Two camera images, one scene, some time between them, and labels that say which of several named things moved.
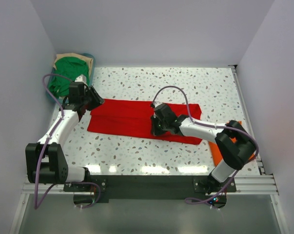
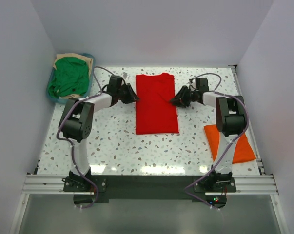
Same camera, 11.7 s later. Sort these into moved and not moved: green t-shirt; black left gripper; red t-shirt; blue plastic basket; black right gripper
Moved: black left gripper; red t-shirt; black right gripper
Not moved: green t-shirt; blue plastic basket
